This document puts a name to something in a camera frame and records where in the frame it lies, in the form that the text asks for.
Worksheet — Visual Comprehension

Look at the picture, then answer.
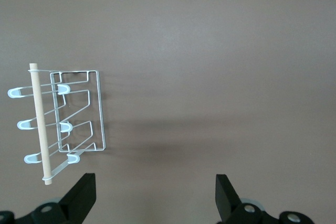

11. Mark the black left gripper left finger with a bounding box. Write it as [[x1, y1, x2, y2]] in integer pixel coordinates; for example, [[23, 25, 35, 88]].
[[0, 173, 97, 224]]

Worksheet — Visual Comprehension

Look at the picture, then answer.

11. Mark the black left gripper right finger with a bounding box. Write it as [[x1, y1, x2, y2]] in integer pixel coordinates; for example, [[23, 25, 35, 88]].
[[215, 173, 314, 224]]

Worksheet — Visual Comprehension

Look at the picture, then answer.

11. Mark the white wire rack wooden handle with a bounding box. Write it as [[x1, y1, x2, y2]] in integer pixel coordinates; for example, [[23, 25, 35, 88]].
[[7, 62, 107, 186]]

